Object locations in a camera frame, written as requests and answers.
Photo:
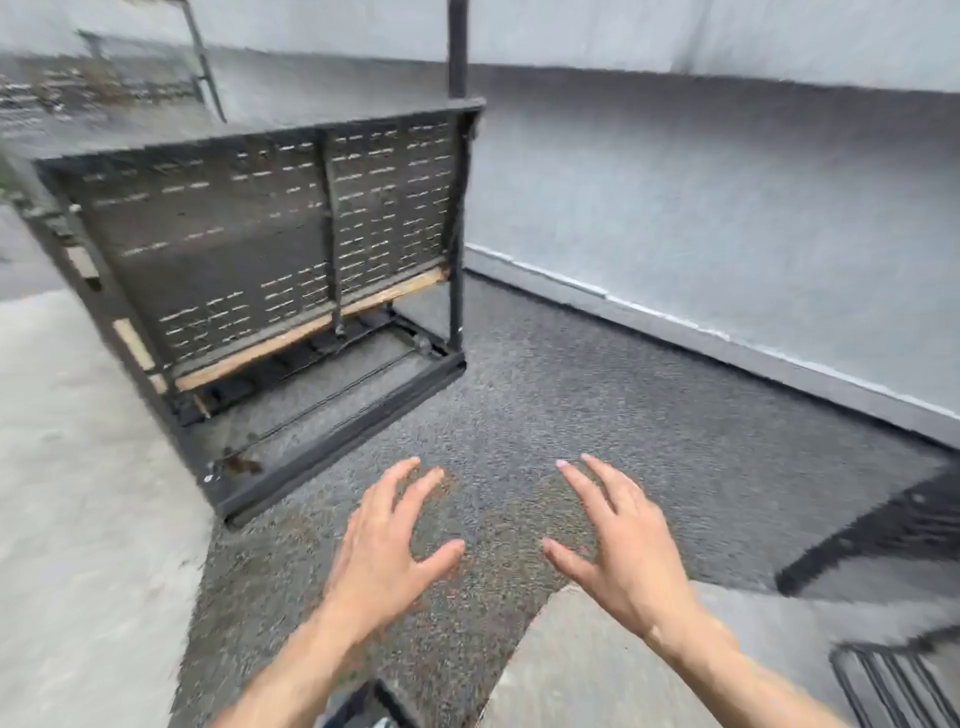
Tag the person's right forearm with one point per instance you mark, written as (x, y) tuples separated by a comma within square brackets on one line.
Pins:
[(735, 682)]

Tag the person's right hand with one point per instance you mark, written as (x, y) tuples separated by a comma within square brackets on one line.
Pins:
[(637, 559)]

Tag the person's right thumb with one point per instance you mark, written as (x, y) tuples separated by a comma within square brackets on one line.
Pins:
[(568, 561)]

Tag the black metal frame shelf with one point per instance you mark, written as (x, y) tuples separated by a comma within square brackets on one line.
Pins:
[(112, 75)]

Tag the person's left thumb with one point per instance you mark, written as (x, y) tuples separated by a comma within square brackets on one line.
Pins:
[(439, 559)]

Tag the wooden slat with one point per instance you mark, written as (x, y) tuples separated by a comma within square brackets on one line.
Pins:
[(300, 336)]

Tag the person's right middle finger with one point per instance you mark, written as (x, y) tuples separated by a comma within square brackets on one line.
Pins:
[(616, 484)]

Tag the person's left middle finger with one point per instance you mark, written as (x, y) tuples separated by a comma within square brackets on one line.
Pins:
[(394, 487)]

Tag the black perforated metal shelf rack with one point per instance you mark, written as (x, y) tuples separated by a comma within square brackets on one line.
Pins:
[(247, 240)]

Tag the person's left forearm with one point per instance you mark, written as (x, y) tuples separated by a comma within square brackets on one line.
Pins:
[(292, 675)]

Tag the dark object with grey edge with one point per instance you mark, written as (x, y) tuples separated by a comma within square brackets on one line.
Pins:
[(371, 709)]

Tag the person's left hand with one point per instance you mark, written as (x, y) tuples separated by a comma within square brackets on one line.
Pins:
[(375, 562)]

